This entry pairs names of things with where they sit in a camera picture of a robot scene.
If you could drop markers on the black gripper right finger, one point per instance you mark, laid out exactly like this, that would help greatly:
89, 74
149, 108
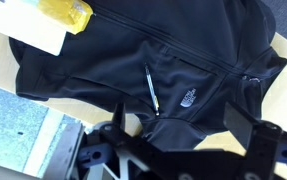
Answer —
241, 126

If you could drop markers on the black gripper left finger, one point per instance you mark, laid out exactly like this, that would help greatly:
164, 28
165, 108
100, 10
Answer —
64, 150

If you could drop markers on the silver zipper pull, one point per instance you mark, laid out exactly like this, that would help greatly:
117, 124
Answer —
251, 79

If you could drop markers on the black zip-up vest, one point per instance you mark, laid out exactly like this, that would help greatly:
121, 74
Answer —
116, 66

